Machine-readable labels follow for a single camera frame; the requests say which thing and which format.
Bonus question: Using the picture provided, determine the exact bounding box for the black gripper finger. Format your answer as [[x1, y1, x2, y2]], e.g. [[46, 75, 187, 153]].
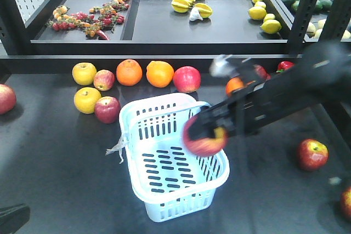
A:
[[1, 204, 30, 233]]

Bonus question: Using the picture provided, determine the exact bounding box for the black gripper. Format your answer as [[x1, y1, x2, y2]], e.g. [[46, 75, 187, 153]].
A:
[[188, 85, 263, 141]]

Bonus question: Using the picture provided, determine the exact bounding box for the light blue plastic basket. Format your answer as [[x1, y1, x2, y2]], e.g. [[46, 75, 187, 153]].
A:
[[107, 93, 230, 222]]

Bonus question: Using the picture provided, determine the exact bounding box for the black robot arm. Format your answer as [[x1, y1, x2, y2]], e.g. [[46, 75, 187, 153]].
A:
[[183, 41, 350, 141]]

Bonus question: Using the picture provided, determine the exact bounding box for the large red apple back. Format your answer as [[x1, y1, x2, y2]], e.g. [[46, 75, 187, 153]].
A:
[[173, 66, 201, 93]]

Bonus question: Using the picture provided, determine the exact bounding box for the orange mid right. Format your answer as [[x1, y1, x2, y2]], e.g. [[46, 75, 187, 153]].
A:
[[225, 77, 245, 97]]

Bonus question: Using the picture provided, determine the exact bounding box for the orange right of pair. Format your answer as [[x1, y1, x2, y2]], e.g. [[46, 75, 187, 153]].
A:
[[146, 61, 174, 88]]

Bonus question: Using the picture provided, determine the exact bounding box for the orange of pair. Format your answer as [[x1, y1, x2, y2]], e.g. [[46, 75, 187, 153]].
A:
[[146, 61, 174, 88], [116, 59, 143, 87]]

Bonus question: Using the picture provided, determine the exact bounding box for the black wooden display table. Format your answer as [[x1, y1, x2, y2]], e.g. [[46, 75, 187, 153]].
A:
[[1, 57, 350, 233]]

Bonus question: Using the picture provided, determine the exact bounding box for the red apple behind oranges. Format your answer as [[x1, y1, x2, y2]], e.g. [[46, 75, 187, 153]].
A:
[[254, 64, 268, 81]]

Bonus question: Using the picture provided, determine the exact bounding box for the orange left of pair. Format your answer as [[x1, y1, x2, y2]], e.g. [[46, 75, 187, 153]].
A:
[[116, 59, 143, 87]]

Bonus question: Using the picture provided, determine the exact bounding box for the dark red apple left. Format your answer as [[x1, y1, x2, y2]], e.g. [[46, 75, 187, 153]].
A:
[[94, 96, 121, 124]]

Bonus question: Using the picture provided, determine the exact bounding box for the red bell pepper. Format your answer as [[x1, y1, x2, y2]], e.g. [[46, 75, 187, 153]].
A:
[[276, 61, 295, 73]]

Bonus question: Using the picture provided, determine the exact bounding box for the small red apple left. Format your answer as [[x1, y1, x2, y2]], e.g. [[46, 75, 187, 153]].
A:
[[93, 70, 115, 92]]

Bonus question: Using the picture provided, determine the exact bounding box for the white garlic bulb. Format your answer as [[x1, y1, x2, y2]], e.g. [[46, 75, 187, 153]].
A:
[[189, 7, 203, 21]]

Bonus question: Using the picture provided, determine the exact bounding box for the yellow apple front left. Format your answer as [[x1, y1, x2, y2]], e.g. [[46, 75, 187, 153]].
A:
[[73, 87, 101, 114]]

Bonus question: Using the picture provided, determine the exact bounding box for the yellow apple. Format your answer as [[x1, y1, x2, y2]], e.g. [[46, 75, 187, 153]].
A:
[[72, 62, 97, 85], [73, 87, 101, 114]]

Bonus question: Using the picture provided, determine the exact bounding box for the yellow lemon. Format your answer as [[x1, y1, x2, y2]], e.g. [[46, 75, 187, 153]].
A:
[[261, 19, 282, 34]]

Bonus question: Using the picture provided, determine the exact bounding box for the yellow apple back left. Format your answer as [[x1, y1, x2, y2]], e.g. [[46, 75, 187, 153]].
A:
[[72, 62, 97, 85]]

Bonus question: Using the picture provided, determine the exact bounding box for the cherry tomato vine pile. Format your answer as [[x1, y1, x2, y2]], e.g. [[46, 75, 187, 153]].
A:
[[46, 0, 130, 41]]

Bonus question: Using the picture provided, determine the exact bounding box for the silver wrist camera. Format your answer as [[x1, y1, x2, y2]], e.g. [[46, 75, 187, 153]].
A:
[[209, 54, 239, 78]]

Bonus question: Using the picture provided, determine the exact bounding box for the black perforated shelf post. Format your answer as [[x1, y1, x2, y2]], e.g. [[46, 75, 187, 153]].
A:
[[287, 0, 317, 56]]

